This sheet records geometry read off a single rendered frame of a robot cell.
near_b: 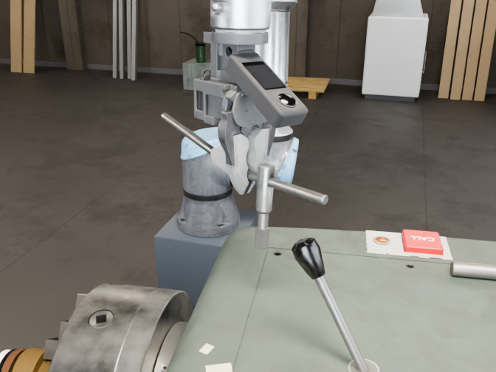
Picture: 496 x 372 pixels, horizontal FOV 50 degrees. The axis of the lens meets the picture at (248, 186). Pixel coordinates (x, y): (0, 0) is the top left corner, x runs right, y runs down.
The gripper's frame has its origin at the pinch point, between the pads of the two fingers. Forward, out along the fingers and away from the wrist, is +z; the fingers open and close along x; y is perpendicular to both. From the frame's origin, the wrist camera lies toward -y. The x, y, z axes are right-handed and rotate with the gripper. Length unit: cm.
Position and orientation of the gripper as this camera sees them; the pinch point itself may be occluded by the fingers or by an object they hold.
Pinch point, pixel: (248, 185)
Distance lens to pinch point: 72.0
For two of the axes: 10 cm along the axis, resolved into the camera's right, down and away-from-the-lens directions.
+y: -6.9, -2.7, 6.8
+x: -7.3, 2.2, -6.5
